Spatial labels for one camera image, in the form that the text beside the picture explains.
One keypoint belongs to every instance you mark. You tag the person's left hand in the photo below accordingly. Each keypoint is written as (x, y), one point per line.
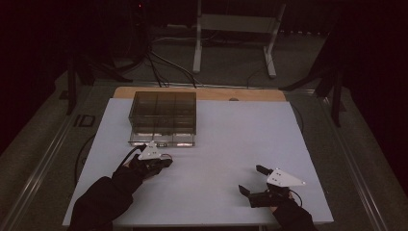
(136, 170)

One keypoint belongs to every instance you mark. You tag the round table grommet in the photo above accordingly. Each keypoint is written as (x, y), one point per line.
(233, 99)

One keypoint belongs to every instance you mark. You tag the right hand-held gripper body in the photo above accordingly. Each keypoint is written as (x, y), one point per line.
(282, 180)

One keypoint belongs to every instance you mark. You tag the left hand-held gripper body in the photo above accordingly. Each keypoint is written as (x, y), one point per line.
(150, 152)

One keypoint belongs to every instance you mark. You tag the white metal stand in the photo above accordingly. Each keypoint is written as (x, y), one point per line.
(237, 23)

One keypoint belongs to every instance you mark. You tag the black tripod stand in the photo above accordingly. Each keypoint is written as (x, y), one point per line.
(336, 96)
(71, 89)

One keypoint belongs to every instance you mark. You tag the metal floor rail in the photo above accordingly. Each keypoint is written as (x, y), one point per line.
(352, 166)
(41, 166)

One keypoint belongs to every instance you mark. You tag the white table cover sheet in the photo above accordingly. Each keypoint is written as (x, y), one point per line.
(224, 144)

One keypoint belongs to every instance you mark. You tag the person's right hand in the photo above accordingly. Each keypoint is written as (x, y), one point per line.
(282, 205)

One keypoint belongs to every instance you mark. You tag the dark transparent drawer box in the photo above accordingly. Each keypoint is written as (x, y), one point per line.
(163, 106)

